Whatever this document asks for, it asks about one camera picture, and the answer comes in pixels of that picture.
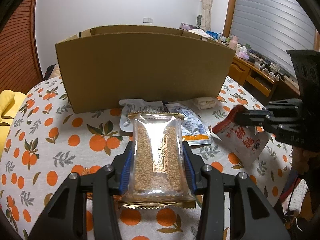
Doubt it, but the white red snack bag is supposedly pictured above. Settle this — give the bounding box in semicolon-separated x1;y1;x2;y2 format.
211;105;271;168

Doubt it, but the small white cake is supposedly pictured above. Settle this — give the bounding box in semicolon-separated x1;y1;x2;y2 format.
192;97;216;110

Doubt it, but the silver orange-stripe snack pouch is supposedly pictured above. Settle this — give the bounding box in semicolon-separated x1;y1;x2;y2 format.
166;103;213;146

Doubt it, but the clear sesame candy packet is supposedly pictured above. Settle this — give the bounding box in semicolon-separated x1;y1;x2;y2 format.
118;113;196;209

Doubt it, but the silver blue snack pouch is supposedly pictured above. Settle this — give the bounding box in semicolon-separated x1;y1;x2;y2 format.
119;99;164;132

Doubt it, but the person right hand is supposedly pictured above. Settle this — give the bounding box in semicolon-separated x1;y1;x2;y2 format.
292;146;319;180

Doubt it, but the wooden sideboard cabinet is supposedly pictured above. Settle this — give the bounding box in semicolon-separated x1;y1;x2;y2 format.
228;56;300;101

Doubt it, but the black gripper stand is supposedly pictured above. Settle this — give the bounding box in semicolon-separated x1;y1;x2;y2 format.
273;69;286;81
259;60;271;72

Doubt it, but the pink tissue pack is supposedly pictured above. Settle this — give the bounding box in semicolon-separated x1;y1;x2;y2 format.
236;46;249;60

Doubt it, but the orange print bed sheet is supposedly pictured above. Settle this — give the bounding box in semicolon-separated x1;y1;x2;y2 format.
1;77;292;239

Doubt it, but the pink thermos bottle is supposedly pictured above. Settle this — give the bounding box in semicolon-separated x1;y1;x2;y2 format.
228;36;238;50

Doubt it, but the grey window blind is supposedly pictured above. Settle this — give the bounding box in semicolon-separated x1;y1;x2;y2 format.
230;0;315;75

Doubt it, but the folded floral cloth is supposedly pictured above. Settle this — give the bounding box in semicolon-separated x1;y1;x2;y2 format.
188;29;214;40

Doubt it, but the small white fan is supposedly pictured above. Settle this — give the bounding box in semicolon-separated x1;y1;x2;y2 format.
196;14;202;28

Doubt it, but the yellow plush toy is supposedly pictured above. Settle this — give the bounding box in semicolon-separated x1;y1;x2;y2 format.
0;90;26;155

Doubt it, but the beige curtain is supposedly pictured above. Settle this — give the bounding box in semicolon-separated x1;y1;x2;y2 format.
201;0;213;31

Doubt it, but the floral quilt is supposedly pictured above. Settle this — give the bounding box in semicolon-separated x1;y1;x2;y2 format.
43;64;61;80

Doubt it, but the wooden louvered wardrobe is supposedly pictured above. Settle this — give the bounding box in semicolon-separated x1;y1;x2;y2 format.
0;0;43;94

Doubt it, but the brown cardboard box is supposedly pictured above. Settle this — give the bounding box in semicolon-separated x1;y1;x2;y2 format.
55;25;235;113

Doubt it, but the white wall switch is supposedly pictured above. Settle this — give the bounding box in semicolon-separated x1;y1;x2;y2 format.
143;17;153;24

